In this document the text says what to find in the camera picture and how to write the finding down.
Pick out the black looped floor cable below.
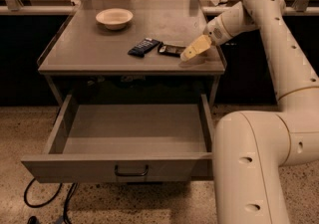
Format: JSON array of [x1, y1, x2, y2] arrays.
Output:
[[23, 177, 64, 209]]

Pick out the black straight floor cable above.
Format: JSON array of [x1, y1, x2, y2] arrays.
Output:
[[62, 182, 80, 224]]

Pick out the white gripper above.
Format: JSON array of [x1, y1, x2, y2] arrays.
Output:
[[180, 1, 257, 62]]

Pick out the grey metal cabinet table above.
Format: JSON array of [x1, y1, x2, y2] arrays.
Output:
[[37, 0, 228, 107]]

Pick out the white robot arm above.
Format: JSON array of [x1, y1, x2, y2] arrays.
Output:
[[180, 0, 319, 224]]

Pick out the black drawer handle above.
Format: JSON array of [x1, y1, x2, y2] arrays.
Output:
[[114, 164, 149, 177]]

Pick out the grey open top drawer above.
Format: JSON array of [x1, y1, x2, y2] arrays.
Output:
[[21, 95, 213, 183]]

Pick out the blue snack bar wrapper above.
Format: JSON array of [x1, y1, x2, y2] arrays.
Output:
[[128, 38, 160, 58]]

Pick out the white ceramic bowl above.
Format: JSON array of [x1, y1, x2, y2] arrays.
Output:
[[96, 8, 134, 30]]

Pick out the black chocolate rxbar wrapper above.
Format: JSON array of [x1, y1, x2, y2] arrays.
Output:
[[158, 43, 185, 58]]

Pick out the white horizontal rail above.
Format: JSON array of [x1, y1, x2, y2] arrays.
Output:
[[0, 5, 319, 17]]

